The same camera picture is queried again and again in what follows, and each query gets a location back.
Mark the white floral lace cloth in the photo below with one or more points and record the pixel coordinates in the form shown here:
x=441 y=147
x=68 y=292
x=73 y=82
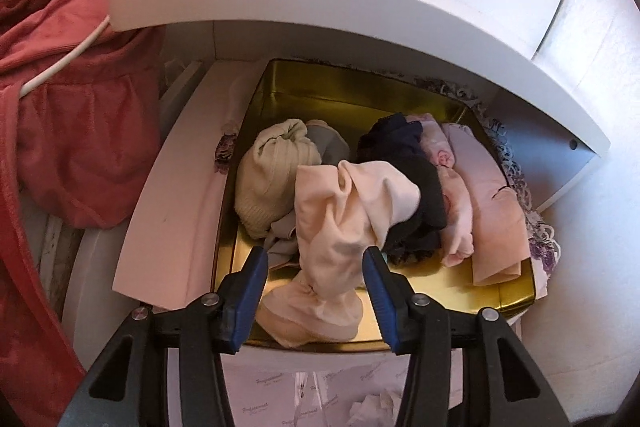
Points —
x=542 y=247

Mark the beige stocking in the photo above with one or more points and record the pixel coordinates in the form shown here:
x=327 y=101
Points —
x=330 y=232

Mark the gold tin box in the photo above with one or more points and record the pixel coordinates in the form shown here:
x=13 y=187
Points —
x=350 y=92

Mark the black sock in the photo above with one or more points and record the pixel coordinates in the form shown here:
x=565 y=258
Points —
x=427 y=197

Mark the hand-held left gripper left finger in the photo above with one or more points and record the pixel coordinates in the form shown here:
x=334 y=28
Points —
x=245 y=302

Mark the pink garment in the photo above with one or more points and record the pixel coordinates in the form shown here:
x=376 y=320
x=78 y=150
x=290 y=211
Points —
x=452 y=207

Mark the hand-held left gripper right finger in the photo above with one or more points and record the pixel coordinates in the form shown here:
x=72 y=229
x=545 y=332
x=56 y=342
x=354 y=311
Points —
x=382 y=302

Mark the red robe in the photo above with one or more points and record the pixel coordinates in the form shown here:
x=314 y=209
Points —
x=90 y=132

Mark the grey cloth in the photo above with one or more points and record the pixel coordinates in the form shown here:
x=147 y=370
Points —
x=330 y=144

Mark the white bedside cabinet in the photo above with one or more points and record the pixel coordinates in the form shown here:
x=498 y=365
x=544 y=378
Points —
x=350 y=7

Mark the dark navy lace garment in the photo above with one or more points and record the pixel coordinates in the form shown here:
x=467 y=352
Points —
x=395 y=139

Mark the printed paper drawer liner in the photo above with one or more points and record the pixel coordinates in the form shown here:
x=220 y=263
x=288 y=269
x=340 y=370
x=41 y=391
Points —
x=320 y=379

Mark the white rolled cloth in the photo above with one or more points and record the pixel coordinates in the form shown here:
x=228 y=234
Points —
x=372 y=409

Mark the pale pink cloth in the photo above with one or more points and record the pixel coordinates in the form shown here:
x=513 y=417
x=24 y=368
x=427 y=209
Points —
x=495 y=222

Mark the cream knit sock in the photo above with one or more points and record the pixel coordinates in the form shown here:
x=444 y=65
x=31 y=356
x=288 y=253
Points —
x=270 y=177

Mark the white drawer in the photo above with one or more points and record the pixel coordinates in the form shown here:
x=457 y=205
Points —
x=450 y=382

